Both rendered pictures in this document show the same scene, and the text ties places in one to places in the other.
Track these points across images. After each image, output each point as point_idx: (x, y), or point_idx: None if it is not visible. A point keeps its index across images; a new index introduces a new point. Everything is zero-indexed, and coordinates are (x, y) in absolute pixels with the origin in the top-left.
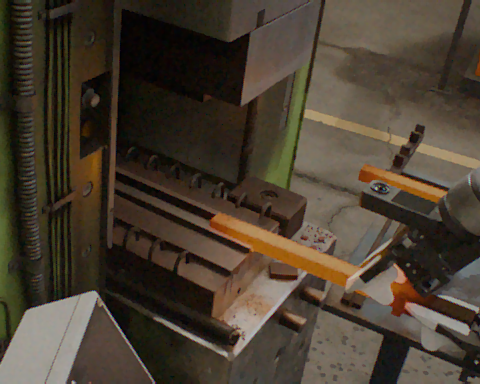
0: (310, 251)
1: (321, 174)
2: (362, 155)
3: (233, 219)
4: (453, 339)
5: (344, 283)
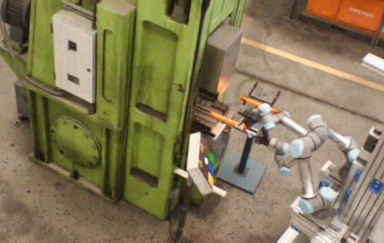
0: (228, 119)
1: (236, 67)
2: (252, 57)
3: (214, 112)
4: (252, 135)
5: (235, 125)
